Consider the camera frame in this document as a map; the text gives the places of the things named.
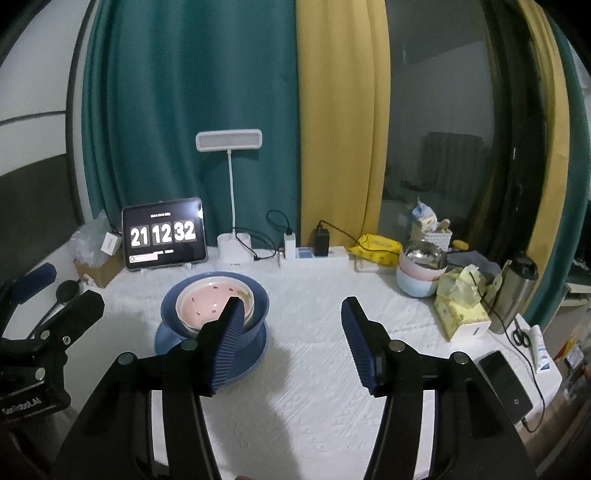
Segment white perforated basket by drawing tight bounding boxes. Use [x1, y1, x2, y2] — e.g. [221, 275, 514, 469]
[410, 221, 453, 251]

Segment blue plate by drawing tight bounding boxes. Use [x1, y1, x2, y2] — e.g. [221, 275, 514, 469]
[154, 320, 270, 386]

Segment white desk lamp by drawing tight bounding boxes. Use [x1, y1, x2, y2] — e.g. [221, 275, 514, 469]
[195, 129, 263, 267]

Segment pink bowl in stack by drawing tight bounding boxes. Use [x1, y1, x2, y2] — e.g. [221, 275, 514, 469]
[399, 256, 446, 281]

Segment teal curtain left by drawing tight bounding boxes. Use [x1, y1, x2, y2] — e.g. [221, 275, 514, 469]
[82, 1, 301, 248]

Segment white power strip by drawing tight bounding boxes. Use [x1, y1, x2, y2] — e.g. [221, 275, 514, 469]
[278, 245, 350, 266]

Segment steel bowl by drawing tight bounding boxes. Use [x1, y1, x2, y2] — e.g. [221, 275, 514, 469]
[403, 240, 448, 270]

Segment light blue bowl in stack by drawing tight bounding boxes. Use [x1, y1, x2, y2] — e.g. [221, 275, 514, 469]
[396, 266, 439, 298]

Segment yellow tissue box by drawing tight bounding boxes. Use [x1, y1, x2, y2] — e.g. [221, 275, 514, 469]
[434, 264, 491, 342]

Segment black charging cable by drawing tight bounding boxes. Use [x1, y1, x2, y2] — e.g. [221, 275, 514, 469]
[468, 271, 548, 434]

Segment cardboard box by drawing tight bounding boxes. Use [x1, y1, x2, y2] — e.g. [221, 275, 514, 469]
[73, 250, 124, 288]

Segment tablet showing clock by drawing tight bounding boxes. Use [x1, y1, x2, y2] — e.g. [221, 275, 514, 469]
[121, 197, 208, 271]

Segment yellow snack bag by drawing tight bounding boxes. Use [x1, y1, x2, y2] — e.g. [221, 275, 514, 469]
[349, 234, 403, 267]

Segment black power adapter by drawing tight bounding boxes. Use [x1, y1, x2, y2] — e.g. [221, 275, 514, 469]
[314, 224, 329, 257]

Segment black scissors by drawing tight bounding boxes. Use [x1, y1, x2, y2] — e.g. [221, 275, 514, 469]
[511, 318, 532, 348]

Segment white tube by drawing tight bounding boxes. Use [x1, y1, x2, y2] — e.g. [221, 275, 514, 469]
[529, 325, 551, 372]

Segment large blue bowl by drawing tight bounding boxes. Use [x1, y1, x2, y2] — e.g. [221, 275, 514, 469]
[160, 271, 270, 348]

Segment black smartphone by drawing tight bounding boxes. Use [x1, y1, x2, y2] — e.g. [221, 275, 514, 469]
[479, 351, 533, 425]

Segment small white box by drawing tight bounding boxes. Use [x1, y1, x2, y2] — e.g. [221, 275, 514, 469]
[100, 232, 122, 256]

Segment white tablecloth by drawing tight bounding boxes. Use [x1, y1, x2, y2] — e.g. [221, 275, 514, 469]
[65, 253, 541, 479]

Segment yellow curtain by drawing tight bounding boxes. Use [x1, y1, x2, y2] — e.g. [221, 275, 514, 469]
[295, 1, 391, 246]

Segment clear plastic bag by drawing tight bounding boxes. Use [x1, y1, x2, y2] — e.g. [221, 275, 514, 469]
[68, 210, 119, 267]

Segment black round mount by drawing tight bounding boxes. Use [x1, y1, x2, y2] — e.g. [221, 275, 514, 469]
[55, 280, 80, 305]

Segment cream bowl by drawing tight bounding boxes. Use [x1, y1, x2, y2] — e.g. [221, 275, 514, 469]
[174, 275, 257, 335]

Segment white phone charger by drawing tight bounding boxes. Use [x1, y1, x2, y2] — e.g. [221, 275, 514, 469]
[283, 233, 297, 261]

